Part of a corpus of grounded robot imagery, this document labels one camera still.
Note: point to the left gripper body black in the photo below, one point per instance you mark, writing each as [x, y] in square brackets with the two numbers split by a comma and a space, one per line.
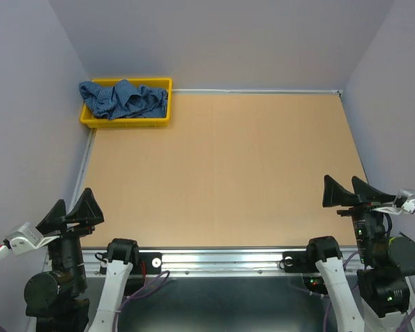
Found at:
[68, 248]

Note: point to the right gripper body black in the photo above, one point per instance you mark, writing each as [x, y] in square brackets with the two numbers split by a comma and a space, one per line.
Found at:
[368, 225]

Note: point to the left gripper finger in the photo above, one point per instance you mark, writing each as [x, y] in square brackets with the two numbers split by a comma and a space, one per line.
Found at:
[86, 212]
[54, 220]

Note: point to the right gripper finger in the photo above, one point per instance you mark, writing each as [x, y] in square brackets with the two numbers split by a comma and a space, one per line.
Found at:
[336, 195]
[364, 193]

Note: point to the blue plaid long sleeve shirt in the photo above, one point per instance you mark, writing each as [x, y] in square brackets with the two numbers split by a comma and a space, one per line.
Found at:
[124, 100]

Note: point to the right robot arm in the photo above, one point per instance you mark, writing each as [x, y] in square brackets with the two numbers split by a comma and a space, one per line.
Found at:
[388, 260]

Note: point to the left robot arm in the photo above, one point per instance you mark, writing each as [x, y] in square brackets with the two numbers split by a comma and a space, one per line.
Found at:
[56, 298]

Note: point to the yellow plastic bin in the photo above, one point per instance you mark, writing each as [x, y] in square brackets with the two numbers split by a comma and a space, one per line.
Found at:
[87, 118]

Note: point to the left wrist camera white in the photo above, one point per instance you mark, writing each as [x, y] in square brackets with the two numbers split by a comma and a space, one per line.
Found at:
[24, 238]

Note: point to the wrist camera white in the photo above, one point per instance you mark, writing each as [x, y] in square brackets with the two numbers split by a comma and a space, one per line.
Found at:
[24, 238]
[404, 202]

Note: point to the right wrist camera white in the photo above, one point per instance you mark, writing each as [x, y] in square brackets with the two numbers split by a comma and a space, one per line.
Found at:
[404, 202]

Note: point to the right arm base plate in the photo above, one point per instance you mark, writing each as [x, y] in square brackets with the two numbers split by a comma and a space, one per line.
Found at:
[297, 262]

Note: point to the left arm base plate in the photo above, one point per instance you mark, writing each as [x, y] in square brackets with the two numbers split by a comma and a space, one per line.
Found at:
[149, 263]

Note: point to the aluminium mounting rail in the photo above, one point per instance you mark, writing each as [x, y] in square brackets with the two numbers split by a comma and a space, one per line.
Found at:
[222, 262]

